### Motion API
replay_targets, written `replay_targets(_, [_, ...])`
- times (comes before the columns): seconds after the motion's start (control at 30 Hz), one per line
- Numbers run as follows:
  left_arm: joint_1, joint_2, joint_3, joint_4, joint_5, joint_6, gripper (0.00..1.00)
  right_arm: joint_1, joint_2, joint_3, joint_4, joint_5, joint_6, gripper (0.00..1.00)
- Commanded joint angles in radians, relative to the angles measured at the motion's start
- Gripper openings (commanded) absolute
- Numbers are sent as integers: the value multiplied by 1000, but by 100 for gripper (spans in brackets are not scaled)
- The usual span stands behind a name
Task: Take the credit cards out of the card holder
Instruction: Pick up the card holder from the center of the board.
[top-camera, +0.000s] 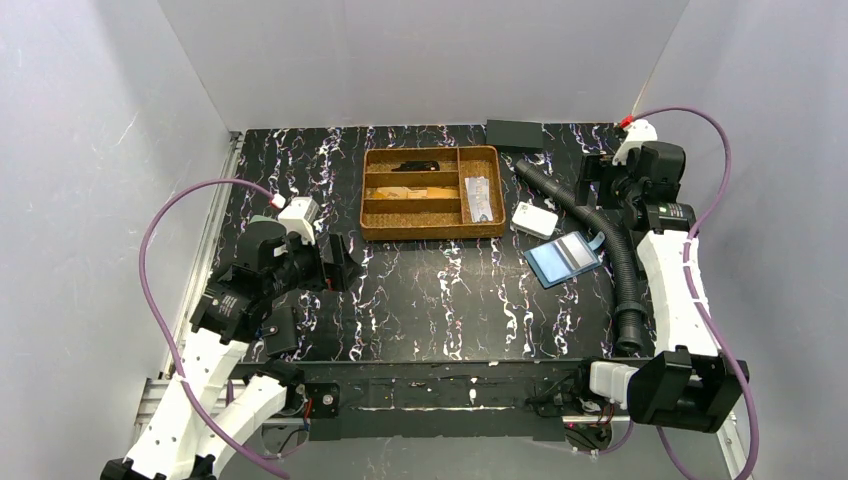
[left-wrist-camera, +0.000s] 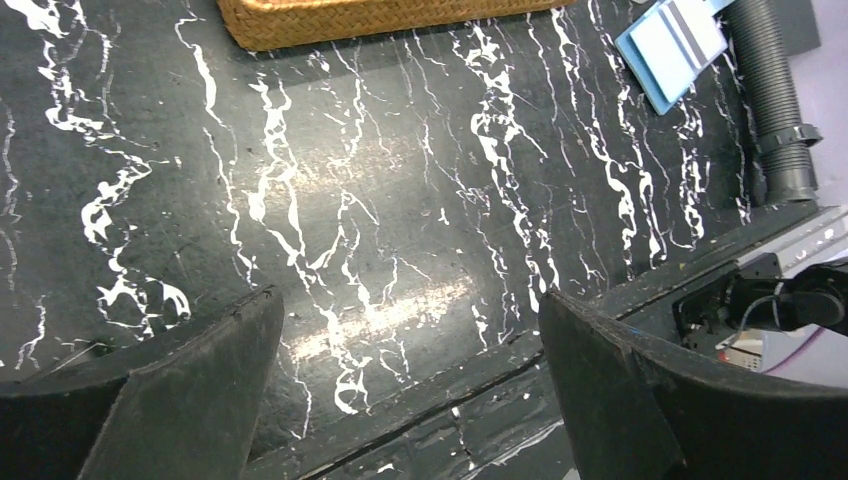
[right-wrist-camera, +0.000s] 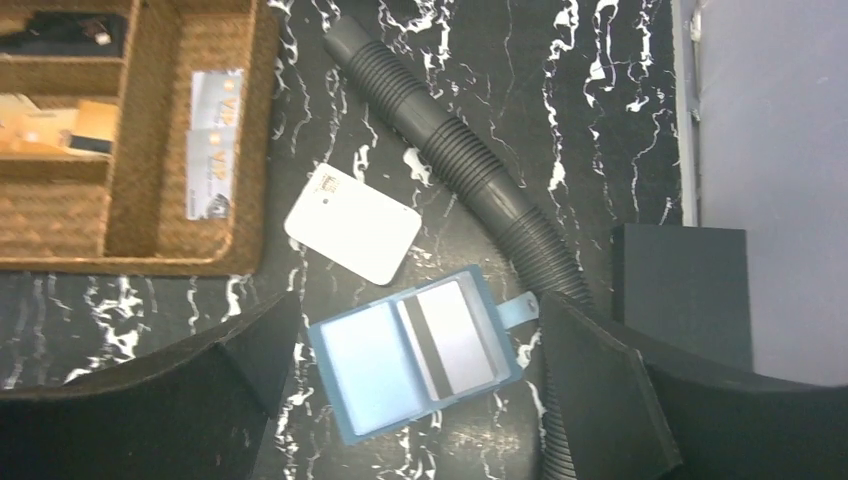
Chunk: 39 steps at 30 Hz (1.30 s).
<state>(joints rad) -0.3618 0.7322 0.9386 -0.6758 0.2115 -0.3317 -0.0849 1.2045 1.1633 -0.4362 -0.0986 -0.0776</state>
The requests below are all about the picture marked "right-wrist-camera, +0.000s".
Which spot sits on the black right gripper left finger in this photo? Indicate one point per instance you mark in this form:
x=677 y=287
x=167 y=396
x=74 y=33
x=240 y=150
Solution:
x=196 y=409

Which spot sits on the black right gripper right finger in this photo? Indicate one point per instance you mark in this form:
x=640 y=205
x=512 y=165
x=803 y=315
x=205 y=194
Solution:
x=636 y=408

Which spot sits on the blue card holder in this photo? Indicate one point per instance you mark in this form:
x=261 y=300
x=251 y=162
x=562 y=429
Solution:
x=368 y=368

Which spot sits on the silver card in blue holder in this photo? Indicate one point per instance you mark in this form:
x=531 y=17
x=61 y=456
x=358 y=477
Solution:
x=448 y=346

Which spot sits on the white card on table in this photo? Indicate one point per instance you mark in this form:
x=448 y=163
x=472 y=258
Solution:
x=352 y=224

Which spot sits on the silver VIP card lower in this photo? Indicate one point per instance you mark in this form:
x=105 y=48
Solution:
x=210 y=155

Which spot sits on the silver vip card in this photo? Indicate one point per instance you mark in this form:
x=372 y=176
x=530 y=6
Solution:
x=210 y=155
x=216 y=98

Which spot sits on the silver VIP card upper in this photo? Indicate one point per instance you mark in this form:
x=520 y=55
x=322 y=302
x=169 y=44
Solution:
x=216 y=98

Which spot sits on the tan cards in tray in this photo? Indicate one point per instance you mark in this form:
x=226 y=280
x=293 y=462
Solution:
x=88 y=128

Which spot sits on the black box right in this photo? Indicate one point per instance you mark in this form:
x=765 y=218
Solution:
x=687 y=287

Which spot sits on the woven brown organizer tray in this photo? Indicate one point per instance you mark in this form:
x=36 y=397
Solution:
x=124 y=212

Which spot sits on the black object in tray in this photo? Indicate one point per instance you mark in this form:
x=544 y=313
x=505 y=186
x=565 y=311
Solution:
x=67 y=34

